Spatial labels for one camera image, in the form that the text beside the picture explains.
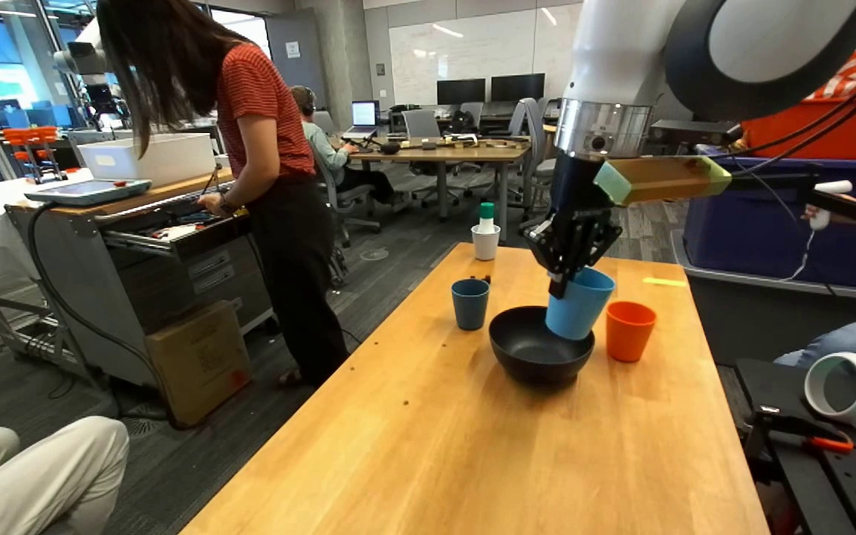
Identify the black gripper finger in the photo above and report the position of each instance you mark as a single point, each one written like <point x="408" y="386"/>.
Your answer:
<point x="556" y="279"/>
<point x="590" y="266"/>

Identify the orange bin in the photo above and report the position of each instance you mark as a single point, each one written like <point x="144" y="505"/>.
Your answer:
<point x="810" y="127"/>

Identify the orange cup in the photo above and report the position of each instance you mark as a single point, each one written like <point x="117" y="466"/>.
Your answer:
<point x="627" y="330"/>

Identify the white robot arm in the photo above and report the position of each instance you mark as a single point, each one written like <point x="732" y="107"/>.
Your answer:
<point x="701" y="59"/>

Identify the blue storage bin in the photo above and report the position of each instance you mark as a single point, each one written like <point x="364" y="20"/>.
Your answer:
<point x="756" y="224"/>

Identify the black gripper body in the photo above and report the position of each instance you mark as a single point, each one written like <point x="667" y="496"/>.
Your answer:
<point x="578" y="224"/>

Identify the wooden office desk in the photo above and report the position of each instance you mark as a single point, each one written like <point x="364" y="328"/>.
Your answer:
<point x="444" y="154"/>

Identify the seated person beige pants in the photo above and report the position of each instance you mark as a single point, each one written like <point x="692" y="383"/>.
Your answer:
<point x="73" y="475"/>

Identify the cardboard box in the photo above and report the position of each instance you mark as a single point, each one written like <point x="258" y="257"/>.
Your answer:
<point x="200" y="359"/>

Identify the yellow tape strip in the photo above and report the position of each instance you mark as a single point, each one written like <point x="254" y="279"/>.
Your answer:
<point x="664" y="282"/>

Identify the light blue cup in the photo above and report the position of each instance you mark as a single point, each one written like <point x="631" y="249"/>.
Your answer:
<point x="573" y="313"/>

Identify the black bowl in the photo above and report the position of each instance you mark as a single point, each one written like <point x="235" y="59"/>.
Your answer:
<point x="530" y="350"/>

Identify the white tape roll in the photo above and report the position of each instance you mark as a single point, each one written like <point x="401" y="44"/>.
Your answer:
<point x="830" y="386"/>

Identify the woman in red shirt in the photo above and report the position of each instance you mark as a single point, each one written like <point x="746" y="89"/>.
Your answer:
<point x="172" y="67"/>

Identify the grey tool cabinet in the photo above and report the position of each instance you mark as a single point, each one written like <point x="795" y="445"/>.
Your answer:
<point x="125" y="269"/>

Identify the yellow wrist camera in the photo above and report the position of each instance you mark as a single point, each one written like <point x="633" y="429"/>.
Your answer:
<point x="661" y="179"/>

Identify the dark blue cup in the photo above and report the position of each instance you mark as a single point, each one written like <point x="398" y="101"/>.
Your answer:
<point x="471" y="304"/>

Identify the grey laptop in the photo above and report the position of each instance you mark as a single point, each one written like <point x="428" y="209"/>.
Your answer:
<point x="79" y="194"/>

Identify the seated person grey shirt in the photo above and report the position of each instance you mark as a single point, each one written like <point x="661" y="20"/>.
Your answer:
<point x="333" y="159"/>

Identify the white bottle green cap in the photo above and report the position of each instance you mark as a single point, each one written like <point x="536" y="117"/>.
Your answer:
<point x="484" y="231"/>

